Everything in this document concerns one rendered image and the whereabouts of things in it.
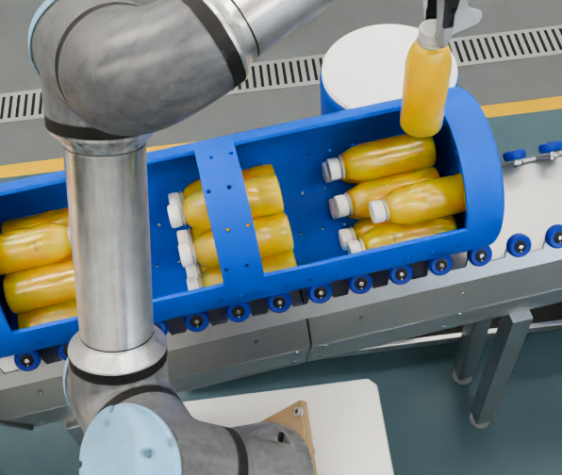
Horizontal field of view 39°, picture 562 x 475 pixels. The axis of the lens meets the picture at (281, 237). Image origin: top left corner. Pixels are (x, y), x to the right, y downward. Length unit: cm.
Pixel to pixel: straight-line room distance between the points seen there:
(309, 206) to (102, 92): 87
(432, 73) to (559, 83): 206
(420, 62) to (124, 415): 64
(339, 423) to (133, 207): 45
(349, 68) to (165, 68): 104
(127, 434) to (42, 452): 162
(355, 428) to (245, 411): 15
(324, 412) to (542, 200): 71
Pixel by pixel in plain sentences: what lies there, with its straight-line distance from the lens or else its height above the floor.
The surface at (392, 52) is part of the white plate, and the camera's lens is 171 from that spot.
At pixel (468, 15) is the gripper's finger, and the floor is 147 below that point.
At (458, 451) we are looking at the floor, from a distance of 235.
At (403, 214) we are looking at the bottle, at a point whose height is 111.
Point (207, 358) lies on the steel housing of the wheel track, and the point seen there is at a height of 86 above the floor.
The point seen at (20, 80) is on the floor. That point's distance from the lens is 342.
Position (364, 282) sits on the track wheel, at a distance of 143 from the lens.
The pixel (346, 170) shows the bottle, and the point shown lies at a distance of 139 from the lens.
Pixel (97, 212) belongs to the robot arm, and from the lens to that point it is 84.
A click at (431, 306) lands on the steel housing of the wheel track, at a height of 86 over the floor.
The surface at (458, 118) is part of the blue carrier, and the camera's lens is 132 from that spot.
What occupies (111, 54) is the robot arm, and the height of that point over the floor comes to 175.
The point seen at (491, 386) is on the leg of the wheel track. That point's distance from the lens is 212.
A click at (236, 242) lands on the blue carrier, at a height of 118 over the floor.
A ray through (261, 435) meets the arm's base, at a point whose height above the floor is 129.
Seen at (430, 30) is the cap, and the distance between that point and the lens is 116.
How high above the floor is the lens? 219
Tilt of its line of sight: 55 degrees down
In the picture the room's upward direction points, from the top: 7 degrees counter-clockwise
